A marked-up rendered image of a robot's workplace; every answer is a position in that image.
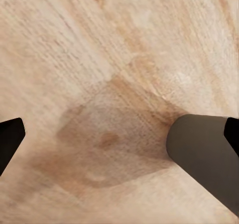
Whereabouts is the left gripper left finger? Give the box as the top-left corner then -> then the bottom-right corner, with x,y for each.
0,117 -> 25,176

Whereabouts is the trash can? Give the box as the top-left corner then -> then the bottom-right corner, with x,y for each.
166,114 -> 239,217

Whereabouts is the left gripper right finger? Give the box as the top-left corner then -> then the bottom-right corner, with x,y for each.
224,117 -> 239,157

